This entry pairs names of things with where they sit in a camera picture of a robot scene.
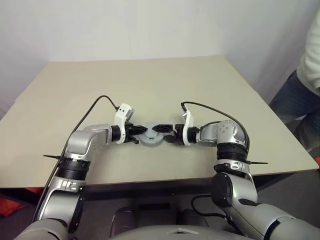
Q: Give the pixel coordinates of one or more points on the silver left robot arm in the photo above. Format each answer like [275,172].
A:
[80,142]

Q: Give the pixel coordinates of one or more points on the black table frame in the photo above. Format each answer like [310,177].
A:
[150,190]

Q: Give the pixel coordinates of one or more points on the grey robot torso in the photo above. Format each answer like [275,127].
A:
[175,233]

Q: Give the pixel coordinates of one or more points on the bystander in pale top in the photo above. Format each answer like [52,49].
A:
[312,70]

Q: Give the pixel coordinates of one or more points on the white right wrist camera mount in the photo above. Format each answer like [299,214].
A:
[187,125]

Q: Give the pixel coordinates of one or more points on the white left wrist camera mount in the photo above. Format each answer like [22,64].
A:
[122,117]

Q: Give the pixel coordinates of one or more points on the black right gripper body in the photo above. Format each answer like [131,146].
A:
[178,133]

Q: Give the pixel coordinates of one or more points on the small red object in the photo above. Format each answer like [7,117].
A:
[318,162]

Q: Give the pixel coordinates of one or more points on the red fabric item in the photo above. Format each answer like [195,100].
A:
[10,206]

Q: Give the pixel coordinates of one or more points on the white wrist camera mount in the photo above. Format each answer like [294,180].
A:
[122,117]
[187,125]

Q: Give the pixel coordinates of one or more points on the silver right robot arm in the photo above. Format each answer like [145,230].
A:
[230,132]

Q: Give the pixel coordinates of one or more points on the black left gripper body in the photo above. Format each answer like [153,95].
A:
[128,132]

